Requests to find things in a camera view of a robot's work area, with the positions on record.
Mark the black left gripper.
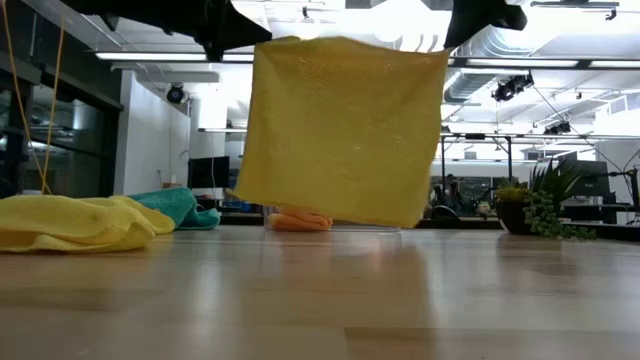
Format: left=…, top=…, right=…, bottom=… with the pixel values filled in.
left=164, top=0, right=274, bottom=62

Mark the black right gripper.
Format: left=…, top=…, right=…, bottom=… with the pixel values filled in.
left=443, top=0, right=529, bottom=50

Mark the yellow microfiber towel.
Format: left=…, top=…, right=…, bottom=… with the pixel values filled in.
left=0, top=194, right=176, bottom=254
left=232, top=35, right=451, bottom=230

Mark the turquoise microfiber towel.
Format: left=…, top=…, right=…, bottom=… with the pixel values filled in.
left=128, top=187, right=222, bottom=231

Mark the orange microfiber towel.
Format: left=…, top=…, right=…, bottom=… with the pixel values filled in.
left=267, top=207, right=334, bottom=232

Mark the clear plastic bin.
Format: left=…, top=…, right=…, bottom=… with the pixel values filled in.
left=262, top=205, right=401, bottom=234

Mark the black computer monitor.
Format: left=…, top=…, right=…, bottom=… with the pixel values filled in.
left=187, top=155, right=231, bottom=190

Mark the person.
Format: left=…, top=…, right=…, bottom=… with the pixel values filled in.
left=443, top=173, right=464, bottom=206

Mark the potted succulent plant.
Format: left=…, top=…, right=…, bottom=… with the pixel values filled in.
left=494, top=158, right=599, bottom=241

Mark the dark desk monitor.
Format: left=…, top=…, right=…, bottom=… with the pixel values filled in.
left=569, top=159, right=612, bottom=199

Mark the black equipment stand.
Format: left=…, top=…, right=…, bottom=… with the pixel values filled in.
left=607, top=166, right=640, bottom=226

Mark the black ceiling camera cluster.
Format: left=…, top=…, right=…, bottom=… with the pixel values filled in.
left=492, top=73, right=535, bottom=104

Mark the black background frame stand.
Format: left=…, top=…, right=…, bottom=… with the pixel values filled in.
left=438, top=132, right=514, bottom=211

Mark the yellow extension cable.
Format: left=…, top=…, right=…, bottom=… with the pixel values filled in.
left=2, top=0, right=66, bottom=197

